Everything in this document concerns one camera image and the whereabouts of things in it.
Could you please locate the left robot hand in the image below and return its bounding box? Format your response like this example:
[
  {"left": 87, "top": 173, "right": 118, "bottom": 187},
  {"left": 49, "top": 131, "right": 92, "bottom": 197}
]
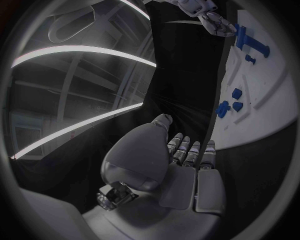
[{"left": 81, "top": 113, "right": 228, "bottom": 240}]

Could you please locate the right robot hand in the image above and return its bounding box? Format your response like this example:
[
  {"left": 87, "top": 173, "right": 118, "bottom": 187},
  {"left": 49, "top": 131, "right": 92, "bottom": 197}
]
[{"left": 196, "top": 11, "right": 239, "bottom": 38}]

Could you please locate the white task board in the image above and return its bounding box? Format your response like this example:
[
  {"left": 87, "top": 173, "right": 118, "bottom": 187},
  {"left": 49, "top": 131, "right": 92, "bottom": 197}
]
[{"left": 209, "top": 9, "right": 299, "bottom": 151}]

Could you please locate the blue long cylinder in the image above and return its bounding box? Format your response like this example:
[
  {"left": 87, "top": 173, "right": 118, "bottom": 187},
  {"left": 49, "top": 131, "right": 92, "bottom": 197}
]
[{"left": 233, "top": 23, "right": 271, "bottom": 59}]

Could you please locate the blue peg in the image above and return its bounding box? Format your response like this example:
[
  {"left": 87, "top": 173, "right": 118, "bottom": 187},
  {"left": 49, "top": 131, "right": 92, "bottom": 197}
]
[{"left": 244, "top": 54, "right": 257, "bottom": 66}]

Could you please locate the blue block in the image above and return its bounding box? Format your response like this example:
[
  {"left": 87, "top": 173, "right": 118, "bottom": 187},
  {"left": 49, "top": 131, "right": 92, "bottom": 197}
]
[
  {"left": 231, "top": 87, "right": 244, "bottom": 100},
  {"left": 231, "top": 101, "right": 244, "bottom": 113}
]

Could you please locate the blue gear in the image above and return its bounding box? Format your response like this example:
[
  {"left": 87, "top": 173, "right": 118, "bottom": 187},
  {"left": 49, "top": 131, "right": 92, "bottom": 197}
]
[{"left": 215, "top": 100, "right": 231, "bottom": 119}]

